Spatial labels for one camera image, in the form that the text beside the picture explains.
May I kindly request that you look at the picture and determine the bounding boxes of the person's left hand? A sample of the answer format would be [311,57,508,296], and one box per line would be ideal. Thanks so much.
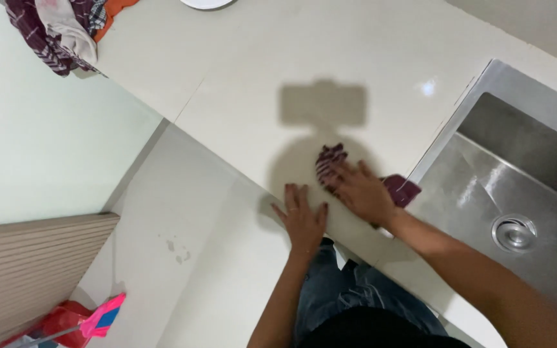
[271,183,329,255]

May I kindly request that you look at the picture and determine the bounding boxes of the person's right hand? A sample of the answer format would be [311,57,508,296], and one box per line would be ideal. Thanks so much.
[327,160,398,228]

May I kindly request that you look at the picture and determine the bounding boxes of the maroon striped cleaning cloth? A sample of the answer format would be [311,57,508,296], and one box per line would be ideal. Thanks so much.
[315,143,422,208]

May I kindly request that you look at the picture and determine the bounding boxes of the person's blue jeans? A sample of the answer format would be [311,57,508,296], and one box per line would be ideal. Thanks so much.
[294,237,448,346]

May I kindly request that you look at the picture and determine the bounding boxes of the person's black shirt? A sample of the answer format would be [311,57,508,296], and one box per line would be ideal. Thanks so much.
[298,306,473,348]

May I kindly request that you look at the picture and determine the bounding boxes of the stainless steel sink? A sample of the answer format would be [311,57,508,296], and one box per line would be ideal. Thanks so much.
[408,58,557,329]

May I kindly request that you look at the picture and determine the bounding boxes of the round sink drain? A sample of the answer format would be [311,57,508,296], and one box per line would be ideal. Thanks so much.
[491,214,538,253]

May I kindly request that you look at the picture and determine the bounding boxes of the white plate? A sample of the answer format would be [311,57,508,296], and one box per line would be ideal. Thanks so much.
[180,0,235,10]

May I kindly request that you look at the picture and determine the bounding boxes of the heap of mixed cloths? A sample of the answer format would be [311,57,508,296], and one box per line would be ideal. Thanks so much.
[4,0,140,78]

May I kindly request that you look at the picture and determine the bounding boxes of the red bucket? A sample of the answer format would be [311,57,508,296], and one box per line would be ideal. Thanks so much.
[0,300,94,348]

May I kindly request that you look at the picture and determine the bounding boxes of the grey mop handle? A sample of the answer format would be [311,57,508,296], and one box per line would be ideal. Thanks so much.
[15,326,84,348]

